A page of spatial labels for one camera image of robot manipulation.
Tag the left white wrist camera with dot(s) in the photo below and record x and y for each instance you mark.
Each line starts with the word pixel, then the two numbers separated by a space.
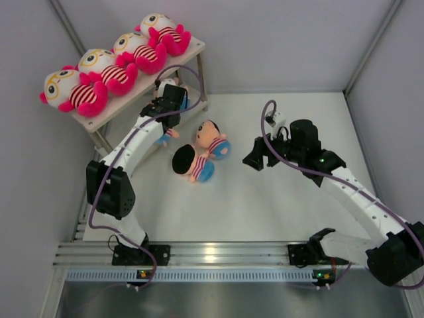
pixel 159 89

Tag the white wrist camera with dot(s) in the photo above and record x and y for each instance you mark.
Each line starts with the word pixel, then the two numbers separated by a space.
pixel 159 89
pixel 276 119

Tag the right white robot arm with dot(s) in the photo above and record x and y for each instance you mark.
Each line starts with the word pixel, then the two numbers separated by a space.
pixel 393 248

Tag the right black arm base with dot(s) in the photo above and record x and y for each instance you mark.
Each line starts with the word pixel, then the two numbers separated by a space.
pixel 302 255

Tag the boy plush face up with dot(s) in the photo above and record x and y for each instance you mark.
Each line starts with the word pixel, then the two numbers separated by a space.
pixel 164 140
pixel 185 101

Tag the panda plush with glasses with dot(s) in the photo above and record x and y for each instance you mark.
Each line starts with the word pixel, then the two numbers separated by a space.
pixel 69 90
pixel 100 65
pixel 133 47
pixel 164 30

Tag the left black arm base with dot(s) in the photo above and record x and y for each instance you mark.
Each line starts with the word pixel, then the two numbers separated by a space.
pixel 126 256

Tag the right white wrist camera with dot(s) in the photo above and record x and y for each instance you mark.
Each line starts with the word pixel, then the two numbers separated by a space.
pixel 276 119

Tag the white two-tier shelf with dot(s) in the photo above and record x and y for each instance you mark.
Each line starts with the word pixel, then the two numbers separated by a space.
pixel 109 128

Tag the boy plush showing black hair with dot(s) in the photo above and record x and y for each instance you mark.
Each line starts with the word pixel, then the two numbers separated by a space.
pixel 197 167

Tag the boy plush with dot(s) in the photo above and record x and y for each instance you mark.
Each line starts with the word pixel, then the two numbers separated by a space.
pixel 210 139

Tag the aluminium mounting rail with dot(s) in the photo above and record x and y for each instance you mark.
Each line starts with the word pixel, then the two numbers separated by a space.
pixel 90 254

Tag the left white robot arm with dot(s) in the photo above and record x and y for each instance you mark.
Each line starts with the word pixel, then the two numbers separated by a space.
pixel 108 181

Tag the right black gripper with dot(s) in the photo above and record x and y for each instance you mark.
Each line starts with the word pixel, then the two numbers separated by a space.
pixel 255 159

